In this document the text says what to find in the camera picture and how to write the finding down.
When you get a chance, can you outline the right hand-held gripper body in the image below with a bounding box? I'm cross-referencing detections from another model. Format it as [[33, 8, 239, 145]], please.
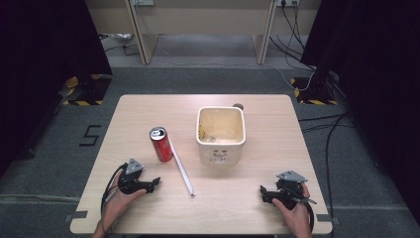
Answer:
[[263, 170, 317, 211]]

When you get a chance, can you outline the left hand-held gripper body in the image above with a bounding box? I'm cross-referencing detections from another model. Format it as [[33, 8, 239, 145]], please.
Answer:
[[118, 158, 157, 195]]

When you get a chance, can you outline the white stick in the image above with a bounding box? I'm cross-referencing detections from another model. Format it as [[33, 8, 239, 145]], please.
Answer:
[[167, 140, 197, 198]]

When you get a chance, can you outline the red soda can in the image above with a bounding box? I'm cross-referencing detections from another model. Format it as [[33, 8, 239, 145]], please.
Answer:
[[149, 126, 174, 163]]

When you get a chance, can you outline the cream square bin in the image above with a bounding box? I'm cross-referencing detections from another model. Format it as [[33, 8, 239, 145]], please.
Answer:
[[195, 105, 248, 168]]

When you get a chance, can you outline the person's right hand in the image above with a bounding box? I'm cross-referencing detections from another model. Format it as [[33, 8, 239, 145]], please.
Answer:
[[271, 183, 314, 233]]

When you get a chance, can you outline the person's left hand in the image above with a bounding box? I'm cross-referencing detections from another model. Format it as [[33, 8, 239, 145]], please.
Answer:
[[99, 172, 148, 230]]

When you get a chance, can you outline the grey tape strip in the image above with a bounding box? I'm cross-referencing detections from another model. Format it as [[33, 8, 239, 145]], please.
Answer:
[[63, 209, 89, 223], [315, 213, 341, 226]]

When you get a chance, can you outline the black stand base hazard tape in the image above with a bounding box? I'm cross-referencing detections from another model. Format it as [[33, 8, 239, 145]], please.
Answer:
[[61, 73, 113, 107], [289, 76, 340, 106]]

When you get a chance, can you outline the black curtain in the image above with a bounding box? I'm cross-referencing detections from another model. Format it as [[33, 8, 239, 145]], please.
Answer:
[[299, 0, 420, 226], [0, 0, 114, 168]]

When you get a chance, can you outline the crumpled silver bag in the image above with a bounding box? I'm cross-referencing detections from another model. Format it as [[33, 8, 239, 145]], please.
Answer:
[[109, 32, 136, 45]]

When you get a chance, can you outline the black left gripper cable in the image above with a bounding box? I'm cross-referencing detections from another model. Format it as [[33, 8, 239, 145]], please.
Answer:
[[100, 162, 129, 216]]

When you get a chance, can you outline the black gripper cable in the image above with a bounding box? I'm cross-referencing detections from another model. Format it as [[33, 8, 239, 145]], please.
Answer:
[[100, 162, 129, 216], [302, 200, 316, 233]]

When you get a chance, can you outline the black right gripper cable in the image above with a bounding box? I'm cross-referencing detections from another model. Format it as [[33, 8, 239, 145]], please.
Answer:
[[302, 200, 316, 233]]

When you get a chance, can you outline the long black floor cable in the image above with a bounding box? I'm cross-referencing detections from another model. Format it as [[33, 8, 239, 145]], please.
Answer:
[[297, 111, 350, 210]]

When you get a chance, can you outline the white floor cable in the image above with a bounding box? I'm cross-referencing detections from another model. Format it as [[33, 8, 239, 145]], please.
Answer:
[[157, 42, 315, 92]]

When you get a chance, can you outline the white desk frame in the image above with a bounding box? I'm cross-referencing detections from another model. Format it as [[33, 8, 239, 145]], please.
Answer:
[[84, 0, 323, 65]]

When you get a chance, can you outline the bundle of black wall cables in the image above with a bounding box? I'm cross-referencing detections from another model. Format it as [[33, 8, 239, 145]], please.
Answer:
[[268, 0, 319, 72]]

